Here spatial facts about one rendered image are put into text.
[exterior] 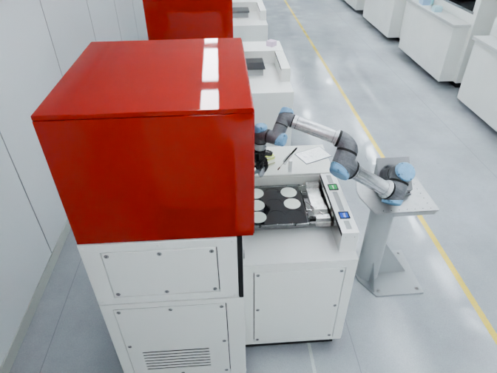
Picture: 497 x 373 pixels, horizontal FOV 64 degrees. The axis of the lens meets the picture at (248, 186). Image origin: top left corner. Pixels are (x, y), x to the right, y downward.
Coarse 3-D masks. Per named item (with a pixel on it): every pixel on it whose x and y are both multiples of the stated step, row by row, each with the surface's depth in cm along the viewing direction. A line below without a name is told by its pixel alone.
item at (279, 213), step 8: (264, 192) 248; (272, 192) 248; (280, 192) 248; (264, 200) 242; (272, 200) 242; (280, 200) 242; (264, 208) 236; (272, 208) 236; (280, 208) 236; (288, 208) 236; (272, 216) 230; (280, 216) 230; (288, 216) 230; (296, 216) 230; (304, 216) 230; (256, 224) 224; (264, 224) 225
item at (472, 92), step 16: (496, 16) 496; (496, 32) 497; (480, 48) 496; (496, 48) 465; (480, 64) 497; (496, 64) 468; (464, 80) 531; (480, 80) 499; (496, 80) 469; (464, 96) 533; (480, 96) 500; (496, 96) 470; (480, 112) 502; (496, 112) 472; (496, 128) 473
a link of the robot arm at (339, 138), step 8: (280, 112) 223; (288, 112) 222; (280, 120) 221; (288, 120) 221; (296, 120) 221; (304, 120) 221; (296, 128) 223; (304, 128) 221; (312, 128) 220; (320, 128) 220; (328, 128) 221; (320, 136) 221; (328, 136) 219; (336, 136) 219; (344, 136) 218; (336, 144) 220; (344, 144) 217; (352, 144) 216
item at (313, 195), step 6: (306, 192) 254; (312, 192) 251; (318, 192) 251; (312, 198) 246; (318, 198) 246; (312, 204) 241; (318, 204) 241; (324, 204) 241; (318, 222) 228; (324, 222) 228; (330, 222) 228
